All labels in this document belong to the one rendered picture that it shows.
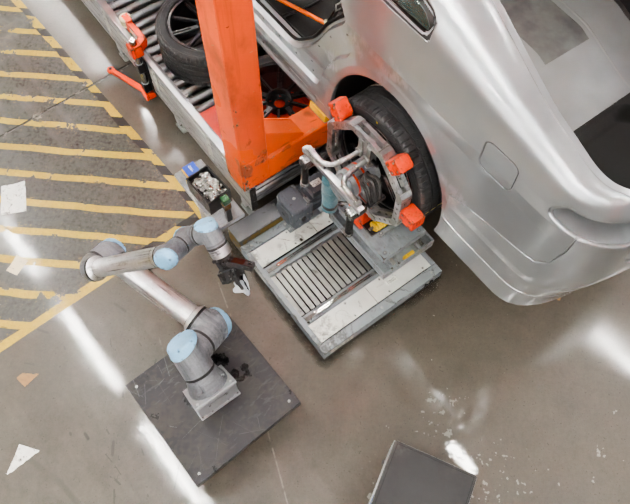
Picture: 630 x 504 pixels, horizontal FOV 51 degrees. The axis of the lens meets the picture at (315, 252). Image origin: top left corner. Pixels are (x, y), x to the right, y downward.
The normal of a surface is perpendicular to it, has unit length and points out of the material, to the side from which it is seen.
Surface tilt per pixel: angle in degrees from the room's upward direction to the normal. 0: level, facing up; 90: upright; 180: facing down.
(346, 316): 0
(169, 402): 0
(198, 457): 0
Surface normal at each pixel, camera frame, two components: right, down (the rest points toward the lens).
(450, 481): 0.00, -0.46
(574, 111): 0.20, -0.21
